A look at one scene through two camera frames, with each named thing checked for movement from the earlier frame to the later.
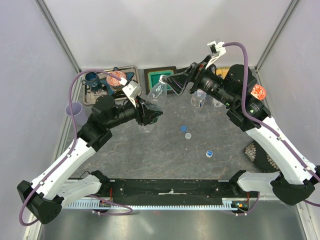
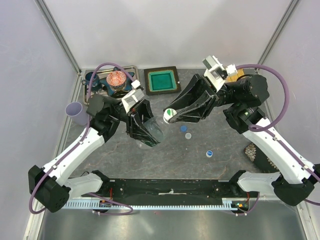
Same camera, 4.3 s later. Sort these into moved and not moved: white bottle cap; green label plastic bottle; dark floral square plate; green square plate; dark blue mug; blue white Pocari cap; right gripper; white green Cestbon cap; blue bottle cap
Moved: green label plastic bottle; white green Cestbon cap; right gripper
Not moved: blue bottle cap; blue white Pocari cap; dark blue mug; dark floral square plate; white bottle cap; green square plate
